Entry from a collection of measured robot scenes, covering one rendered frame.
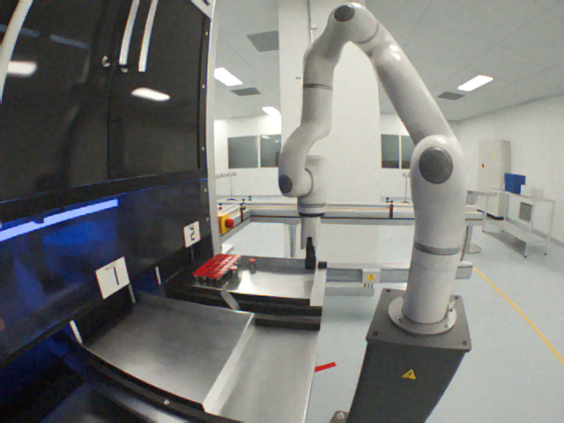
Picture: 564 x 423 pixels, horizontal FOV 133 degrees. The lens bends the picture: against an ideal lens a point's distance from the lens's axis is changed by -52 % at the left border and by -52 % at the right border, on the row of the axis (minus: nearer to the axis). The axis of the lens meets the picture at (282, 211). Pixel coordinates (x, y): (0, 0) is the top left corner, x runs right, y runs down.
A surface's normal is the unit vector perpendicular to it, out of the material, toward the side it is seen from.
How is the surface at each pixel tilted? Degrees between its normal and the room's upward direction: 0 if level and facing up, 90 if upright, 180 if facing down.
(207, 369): 0
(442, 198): 127
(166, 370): 0
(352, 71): 90
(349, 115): 90
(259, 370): 0
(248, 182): 90
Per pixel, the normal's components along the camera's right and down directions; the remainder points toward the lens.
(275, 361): -0.02, -0.98
